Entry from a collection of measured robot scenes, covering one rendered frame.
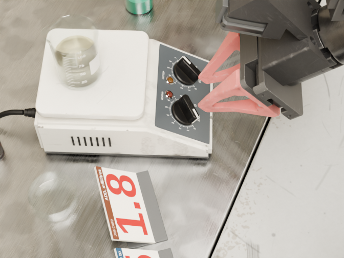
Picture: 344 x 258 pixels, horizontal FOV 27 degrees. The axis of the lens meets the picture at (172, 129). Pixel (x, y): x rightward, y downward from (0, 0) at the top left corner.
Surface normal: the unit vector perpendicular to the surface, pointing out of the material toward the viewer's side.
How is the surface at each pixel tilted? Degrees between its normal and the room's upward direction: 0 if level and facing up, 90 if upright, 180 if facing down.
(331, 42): 62
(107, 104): 0
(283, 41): 41
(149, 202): 0
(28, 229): 0
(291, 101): 49
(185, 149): 90
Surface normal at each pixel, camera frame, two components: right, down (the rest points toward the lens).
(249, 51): -0.66, -0.41
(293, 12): 0.75, -0.32
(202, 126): 0.50, -0.44
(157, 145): -0.04, 0.85
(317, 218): 0.00, -0.52
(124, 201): 0.62, -0.54
